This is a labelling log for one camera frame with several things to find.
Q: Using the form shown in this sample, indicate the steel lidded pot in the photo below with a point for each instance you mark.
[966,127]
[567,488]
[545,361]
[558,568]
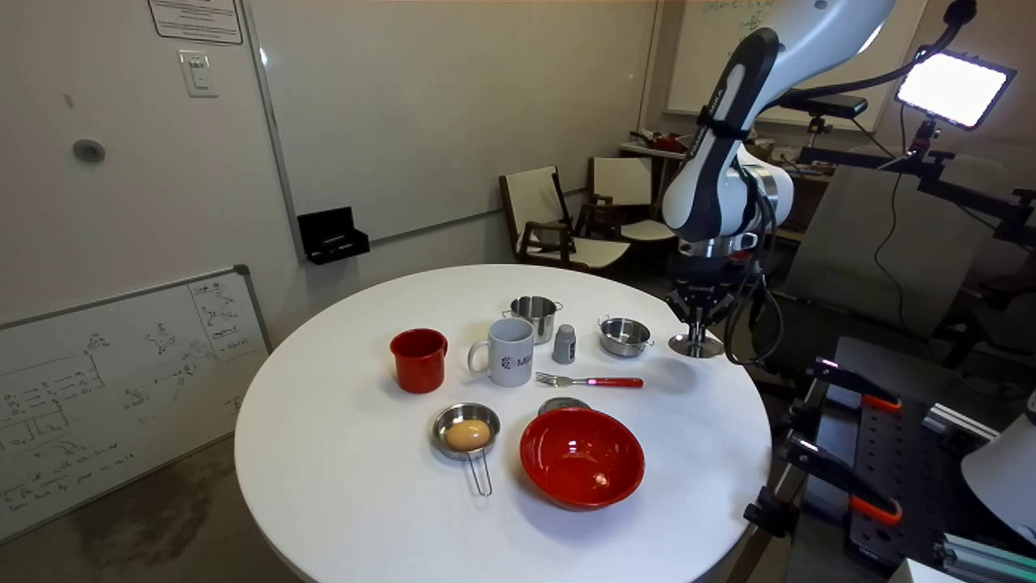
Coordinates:
[696,347]

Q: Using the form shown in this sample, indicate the small silver pot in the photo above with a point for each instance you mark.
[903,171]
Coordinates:
[622,339]

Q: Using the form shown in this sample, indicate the tall steel pot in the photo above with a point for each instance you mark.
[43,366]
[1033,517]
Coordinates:
[537,315]

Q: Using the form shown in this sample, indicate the small silver saucepan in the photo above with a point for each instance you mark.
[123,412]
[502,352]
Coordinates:
[449,423]

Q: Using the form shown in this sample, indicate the beige folding chair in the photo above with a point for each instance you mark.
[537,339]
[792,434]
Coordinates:
[633,197]
[551,221]

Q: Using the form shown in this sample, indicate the white mug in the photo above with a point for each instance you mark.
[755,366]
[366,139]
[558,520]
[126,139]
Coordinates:
[511,352]

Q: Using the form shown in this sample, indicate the white wall switch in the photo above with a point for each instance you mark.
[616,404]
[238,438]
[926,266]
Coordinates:
[200,71]

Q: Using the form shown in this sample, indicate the gray salt shaker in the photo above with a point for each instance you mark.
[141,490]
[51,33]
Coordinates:
[566,344]

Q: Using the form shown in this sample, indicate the large wall whiteboard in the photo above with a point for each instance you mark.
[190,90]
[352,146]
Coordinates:
[455,107]

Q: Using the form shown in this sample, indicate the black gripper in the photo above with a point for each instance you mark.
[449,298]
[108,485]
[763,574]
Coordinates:
[708,279]

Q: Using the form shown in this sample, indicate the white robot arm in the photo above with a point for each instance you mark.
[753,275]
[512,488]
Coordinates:
[746,97]

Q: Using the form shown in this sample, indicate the white lamp shade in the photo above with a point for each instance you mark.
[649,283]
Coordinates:
[1005,475]

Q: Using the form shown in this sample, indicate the LED light panel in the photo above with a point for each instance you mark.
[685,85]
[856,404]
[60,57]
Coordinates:
[957,89]

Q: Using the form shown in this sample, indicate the red cup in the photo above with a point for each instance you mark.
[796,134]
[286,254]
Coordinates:
[420,361]

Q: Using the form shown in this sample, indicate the paper notice on wall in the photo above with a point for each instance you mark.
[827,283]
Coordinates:
[197,18]

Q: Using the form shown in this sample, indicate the whiteboard leaning on floor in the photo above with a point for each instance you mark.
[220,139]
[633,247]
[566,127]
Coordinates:
[118,399]

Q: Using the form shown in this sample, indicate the yellow egg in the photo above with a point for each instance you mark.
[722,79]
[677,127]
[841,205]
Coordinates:
[469,434]

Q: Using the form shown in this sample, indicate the black eraser tray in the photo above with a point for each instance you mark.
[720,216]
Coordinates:
[333,233]

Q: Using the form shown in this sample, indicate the black light stand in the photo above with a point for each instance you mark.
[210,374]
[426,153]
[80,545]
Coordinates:
[950,180]

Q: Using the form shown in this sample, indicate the red bowl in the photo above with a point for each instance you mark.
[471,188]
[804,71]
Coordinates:
[585,459]

